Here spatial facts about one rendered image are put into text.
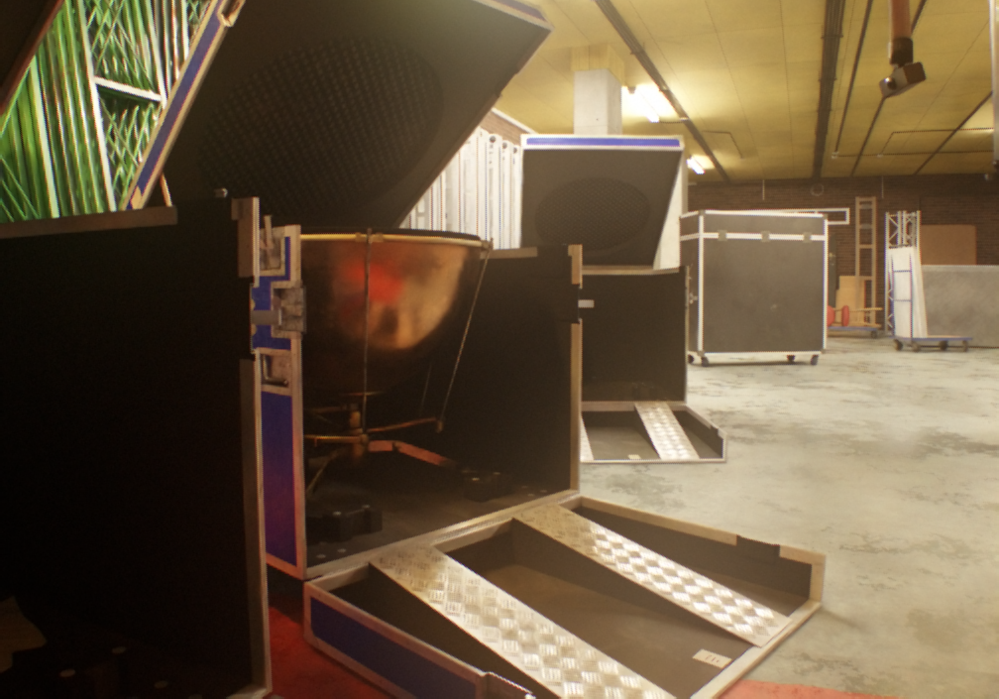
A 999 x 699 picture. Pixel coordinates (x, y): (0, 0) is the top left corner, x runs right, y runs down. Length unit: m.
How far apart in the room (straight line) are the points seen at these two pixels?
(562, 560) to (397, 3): 1.61
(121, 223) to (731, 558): 1.73
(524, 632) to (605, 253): 3.87
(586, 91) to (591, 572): 6.21
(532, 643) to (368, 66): 1.71
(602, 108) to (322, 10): 5.70
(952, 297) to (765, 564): 10.44
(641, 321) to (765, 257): 3.36
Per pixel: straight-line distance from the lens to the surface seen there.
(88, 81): 4.47
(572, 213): 5.00
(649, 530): 2.36
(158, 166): 2.40
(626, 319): 5.36
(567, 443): 2.47
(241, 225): 1.23
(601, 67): 7.78
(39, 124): 4.14
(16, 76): 1.79
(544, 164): 4.61
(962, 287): 12.48
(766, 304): 8.51
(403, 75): 2.56
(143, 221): 1.40
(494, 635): 1.68
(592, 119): 7.70
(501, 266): 2.61
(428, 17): 2.37
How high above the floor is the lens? 0.82
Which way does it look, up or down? 3 degrees down
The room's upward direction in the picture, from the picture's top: straight up
